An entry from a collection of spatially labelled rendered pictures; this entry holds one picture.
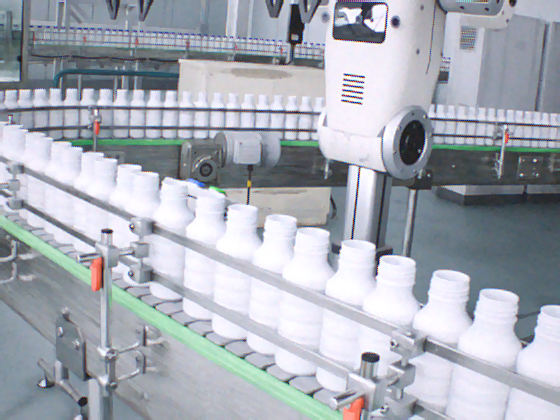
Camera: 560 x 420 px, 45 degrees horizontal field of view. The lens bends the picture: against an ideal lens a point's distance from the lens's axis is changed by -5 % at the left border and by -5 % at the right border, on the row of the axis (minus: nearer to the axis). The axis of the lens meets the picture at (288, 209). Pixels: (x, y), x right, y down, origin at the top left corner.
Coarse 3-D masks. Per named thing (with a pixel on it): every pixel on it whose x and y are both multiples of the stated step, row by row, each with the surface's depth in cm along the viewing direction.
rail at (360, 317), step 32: (0, 160) 135; (0, 192) 136; (64, 224) 116; (224, 256) 85; (288, 288) 78; (352, 320) 71; (384, 320) 69; (448, 352) 63; (512, 384) 59; (544, 384) 57; (448, 416) 64
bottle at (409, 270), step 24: (384, 264) 70; (408, 264) 72; (384, 288) 70; (408, 288) 70; (384, 312) 69; (408, 312) 69; (360, 336) 72; (384, 336) 69; (360, 360) 72; (384, 360) 70
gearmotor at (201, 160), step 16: (192, 144) 241; (208, 144) 243; (224, 144) 244; (240, 144) 242; (256, 144) 245; (272, 144) 252; (192, 160) 241; (208, 160) 242; (224, 160) 246; (240, 160) 243; (256, 160) 246; (272, 160) 253; (192, 176) 243; (208, 176) 244
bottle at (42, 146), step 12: (36, 144) 125; (48, 144) 126; (36, 156) 125; (48, 156) 126; (36, 168) 125; (36, 180) 125; (36, 192) 126; (36, 204) 126; (36, 216) 127; (36, 228) 128
